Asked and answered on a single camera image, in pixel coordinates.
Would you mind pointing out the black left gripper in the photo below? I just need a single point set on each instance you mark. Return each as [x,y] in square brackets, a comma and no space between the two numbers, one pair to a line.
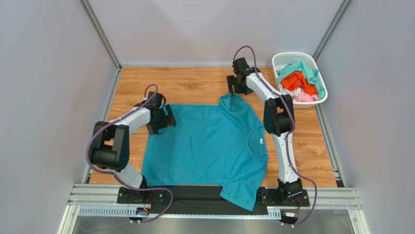
[168,120]

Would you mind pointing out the right corner aluminium post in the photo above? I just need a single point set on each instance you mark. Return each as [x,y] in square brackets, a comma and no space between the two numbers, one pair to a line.
[340,13]

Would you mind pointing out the orange shirt in basket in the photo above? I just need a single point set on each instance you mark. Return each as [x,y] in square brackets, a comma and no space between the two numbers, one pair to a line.
[297,79]

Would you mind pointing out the aluminium front rail frame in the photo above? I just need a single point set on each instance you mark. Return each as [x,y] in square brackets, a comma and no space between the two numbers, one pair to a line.
[100,200]

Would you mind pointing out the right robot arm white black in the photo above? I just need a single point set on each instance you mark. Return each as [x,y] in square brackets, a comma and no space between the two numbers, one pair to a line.
[278,121]

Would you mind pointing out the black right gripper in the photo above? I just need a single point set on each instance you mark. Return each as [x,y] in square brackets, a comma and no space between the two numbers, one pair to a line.
[234,84]

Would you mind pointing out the pink shirt in basket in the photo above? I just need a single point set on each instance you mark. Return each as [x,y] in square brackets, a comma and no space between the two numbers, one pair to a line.
[302,96]

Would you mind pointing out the left corner aluminium post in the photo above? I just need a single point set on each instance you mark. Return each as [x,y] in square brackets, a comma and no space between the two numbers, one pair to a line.
[86,5]

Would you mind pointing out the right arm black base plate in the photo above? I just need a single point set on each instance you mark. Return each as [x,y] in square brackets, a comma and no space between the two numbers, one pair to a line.
[273,197]

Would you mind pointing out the corner aluminium post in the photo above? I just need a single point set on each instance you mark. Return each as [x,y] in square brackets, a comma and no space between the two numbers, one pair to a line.
[86,5]
[340,13]

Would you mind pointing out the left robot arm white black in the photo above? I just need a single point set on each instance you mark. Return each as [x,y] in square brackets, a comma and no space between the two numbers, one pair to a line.
[108,151]

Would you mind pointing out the white shirt in basket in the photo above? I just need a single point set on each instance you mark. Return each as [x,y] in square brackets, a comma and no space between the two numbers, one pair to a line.
[294,94]

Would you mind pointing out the white plastic laundry basket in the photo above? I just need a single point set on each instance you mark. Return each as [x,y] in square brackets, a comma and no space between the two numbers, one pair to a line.
[282,59]

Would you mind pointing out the teal t shirt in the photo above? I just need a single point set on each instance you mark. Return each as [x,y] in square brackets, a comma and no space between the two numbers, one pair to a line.
[221,145]

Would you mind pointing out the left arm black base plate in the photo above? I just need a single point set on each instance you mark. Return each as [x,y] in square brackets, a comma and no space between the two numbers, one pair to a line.
[128,196]

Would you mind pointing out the light teal shirt in basket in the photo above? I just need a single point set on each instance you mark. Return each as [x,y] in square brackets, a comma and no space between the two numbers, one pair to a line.
[311,75]

